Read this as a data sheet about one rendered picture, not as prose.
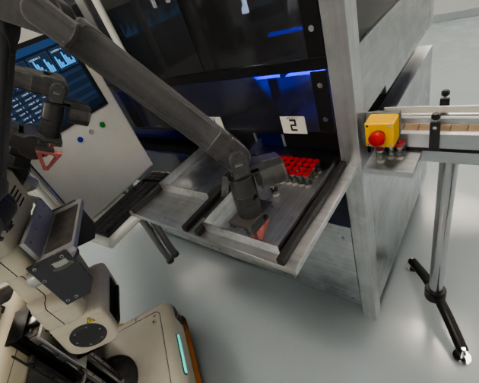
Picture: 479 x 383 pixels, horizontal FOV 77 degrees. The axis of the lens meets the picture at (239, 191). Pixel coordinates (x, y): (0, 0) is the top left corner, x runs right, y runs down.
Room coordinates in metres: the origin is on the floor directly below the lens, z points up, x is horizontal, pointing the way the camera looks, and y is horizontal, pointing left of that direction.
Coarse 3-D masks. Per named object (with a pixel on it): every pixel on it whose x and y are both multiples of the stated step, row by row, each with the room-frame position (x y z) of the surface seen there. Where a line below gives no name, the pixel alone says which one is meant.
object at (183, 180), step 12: (252, 144) 1.08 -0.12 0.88; (192, 156) 1.14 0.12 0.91; (204, 156) 1.15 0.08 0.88; (180, 168) 1.09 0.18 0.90; (192, 168) 1.09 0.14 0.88; (204, 168) 1.05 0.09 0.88; (216, 168) 1.02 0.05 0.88; (168, 180) 1.04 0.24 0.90; (180, 180) 1.03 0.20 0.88; (192, 180) 1.00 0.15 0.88; (204, 180) 0.97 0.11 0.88; (216, 180) 0.93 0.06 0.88; (180, 192) 0.94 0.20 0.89; (192, 192) 0.88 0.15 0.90; (204, 192) 0.83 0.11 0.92
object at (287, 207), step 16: (320, 176) 0.72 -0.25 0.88; (288, 192) 0.71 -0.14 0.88; (304, 192) 0.68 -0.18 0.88; (224, 208) 0.75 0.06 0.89; (272, 208) 0.67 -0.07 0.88; (288, 208) 0.64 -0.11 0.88; (304, 208) 0.58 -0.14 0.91; (208, 224) 0.67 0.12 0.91; (224, 224) 0.68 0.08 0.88; (272, 224) 0.60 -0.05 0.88; (288, 224) 0.58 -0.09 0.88; (240, 240) 0.59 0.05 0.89; (256, 240) 0.54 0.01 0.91; (272, 240) 0.55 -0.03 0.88
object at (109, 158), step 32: (32, 32) 1.33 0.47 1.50; (32, 64) 1.27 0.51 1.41; (64, 64) 1.35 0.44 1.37; (32, 96) 1.22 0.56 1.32; (96, 96) 1.38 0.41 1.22; (64, 128) 1.24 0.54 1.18; (96, 128) 1.33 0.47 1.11; (128, 128) 1.43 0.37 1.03; (32, 160) 1.12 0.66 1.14; (64, 160) 1.19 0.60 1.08; (96, 160) 1.27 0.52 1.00; (128, 160) 1.36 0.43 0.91; (32, 192) 1.13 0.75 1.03; (64, 192) 1.13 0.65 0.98; (96, 192) 1.21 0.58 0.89
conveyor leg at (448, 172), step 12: (444, 168) 0.64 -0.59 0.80; (456, 168) 0.63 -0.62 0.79; (444, 180) 0.64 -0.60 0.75; (456, 180) 0.63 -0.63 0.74; (444, 192) 0.64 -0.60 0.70; (444, 204) 0.63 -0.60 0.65; (444, 216) 0.63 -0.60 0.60; (444, 228) 0.63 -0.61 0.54; (444, 240) 0.63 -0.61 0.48; (432, 252) 0.66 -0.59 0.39; (444, 252) 0.63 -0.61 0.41; (432, 264) 0.65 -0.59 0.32; (444, 264) 0.63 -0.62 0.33; (432, 276) 0.65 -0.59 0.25; (444, 276) 0.63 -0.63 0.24; (432, 288) 0.64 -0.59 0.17
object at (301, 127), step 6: (282, 120) 0.86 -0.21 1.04; (288, 120) 0.84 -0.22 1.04; (300, 120) 0.81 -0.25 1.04; (282, 126) 0.87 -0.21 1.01; (288, 126) 0.85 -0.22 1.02; (294, 126) 0.83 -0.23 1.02; (300, 126) 0.82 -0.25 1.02; (288, 132) 0.85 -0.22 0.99; (294, 132) 0.84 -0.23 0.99; (300, 132) 0.82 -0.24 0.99; (306, 132) 0.80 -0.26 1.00
